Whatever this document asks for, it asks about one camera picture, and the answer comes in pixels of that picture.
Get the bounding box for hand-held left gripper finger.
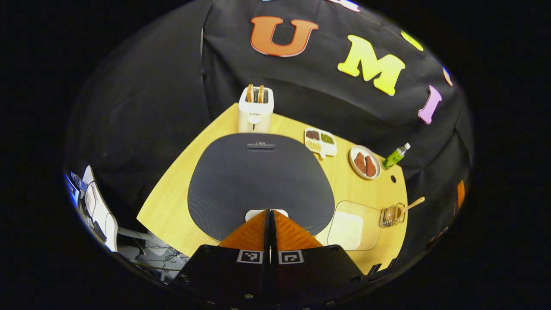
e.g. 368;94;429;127
172;210;272;308
270;210;371;308

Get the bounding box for wooden spoon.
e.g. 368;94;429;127
390;197;426;221

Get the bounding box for silver black rice cooker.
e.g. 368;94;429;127
187;133;336;242

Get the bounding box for wire metal chopstick holder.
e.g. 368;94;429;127
379;203;406;228

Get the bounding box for green drink bottle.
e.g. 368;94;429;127
382;143;411;171

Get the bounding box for clear glass dish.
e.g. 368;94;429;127
327;201;382;251

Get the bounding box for white divided bean dish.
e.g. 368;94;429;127
304;127;338;158

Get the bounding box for round white plate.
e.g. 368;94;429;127
349;145;382;180

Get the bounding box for white toaster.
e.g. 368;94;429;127
238;85;275;134

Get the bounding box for white chair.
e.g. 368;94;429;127
83;165;119;253

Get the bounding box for blue lit monitor screen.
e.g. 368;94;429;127
65;172;81;208

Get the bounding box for floor cable bundle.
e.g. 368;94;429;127
127;240;188;278

